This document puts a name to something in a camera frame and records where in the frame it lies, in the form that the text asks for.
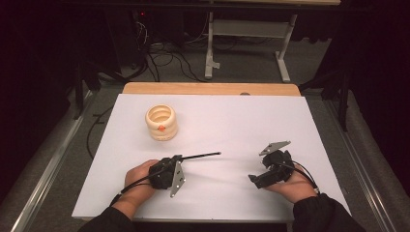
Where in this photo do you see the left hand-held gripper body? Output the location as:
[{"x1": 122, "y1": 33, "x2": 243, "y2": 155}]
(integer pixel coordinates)
[{"x1": 148, "y1": 156, "x2": 187, "y2": 199}]

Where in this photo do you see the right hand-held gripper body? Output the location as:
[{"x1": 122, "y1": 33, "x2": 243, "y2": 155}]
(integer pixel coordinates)
[{"x1": 258, "y1": 139, "x2": 296, "y2": 182}]

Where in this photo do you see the cream ringed duck pen holder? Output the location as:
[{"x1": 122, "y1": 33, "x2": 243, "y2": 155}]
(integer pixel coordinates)
[{"x1": 144, "y1": 103, "x2": 179, "y2": 142}]

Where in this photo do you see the person's left hand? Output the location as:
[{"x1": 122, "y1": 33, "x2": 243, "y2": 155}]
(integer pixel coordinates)
[{"x1": 124, "y1": 159, "x2": 161, "y2": 207}]

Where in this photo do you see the person's right hand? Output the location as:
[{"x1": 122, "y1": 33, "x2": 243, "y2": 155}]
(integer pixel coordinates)
[{"x1": 264, "y1": 166, "x2": 319, "y2": 205}]

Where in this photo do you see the white table mat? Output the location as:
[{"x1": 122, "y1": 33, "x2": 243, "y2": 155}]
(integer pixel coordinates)
[{"x1": 71, "y1": 93, "x2": 352, "y2": 221}]

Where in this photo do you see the black stand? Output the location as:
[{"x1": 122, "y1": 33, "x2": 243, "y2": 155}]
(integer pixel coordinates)
[
  {"x1": 299, "y1": 69, "x2": 353, "y2": 132},
  {"x1": 72, "y1": 59, "x2": 100, "y2": 121}
]

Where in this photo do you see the dark computer case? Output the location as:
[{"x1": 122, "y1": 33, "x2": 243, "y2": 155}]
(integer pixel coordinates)
[{"x1": 104, "y1": 9, "x2": 153, "y2": 75}]

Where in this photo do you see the right hand-held gripper black cable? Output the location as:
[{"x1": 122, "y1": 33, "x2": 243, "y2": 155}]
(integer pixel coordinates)
[{"x1": 281, "y1": 160, "x2": 321, "y2": 195}]

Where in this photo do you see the hand-held gripper black cable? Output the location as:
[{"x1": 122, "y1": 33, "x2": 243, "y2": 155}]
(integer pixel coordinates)
[
  {"x1": 109, "y1": 162, "x2": 177, "y2": 208},
  {"x1": 281, "y1": 160, "x2": 321, "y2": 195}
]

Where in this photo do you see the left hand-held gripper black cable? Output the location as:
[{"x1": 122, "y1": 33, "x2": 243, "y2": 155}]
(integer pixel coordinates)
[{"x1": 109, "y1": 162, "x2": 177, "y2": 208}]

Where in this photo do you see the aluminium floor rail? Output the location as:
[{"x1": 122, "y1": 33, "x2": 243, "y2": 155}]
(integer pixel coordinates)
[
  {"x1": 323, "y1": 99, "x2": 395, "y2": 232},
  {"x1": 9, "y1": 90, "x2": 95, "y2": 232}
]

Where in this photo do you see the black floor cable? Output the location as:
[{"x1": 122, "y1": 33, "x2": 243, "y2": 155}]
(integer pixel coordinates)
[{"x1": 85, "y1": 105, "x2": 114, "y2": 160}]

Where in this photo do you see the tangle of floor cables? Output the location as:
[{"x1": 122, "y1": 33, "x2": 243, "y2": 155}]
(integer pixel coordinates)
[{"x1": 133, "y1": 18, "x2": 208, "y2": 83}]

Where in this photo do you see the white metal desk frame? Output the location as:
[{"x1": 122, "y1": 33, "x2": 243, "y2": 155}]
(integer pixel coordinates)
[{"x1": 204, "y1": 12, "x2": 299, "y2": 83}]

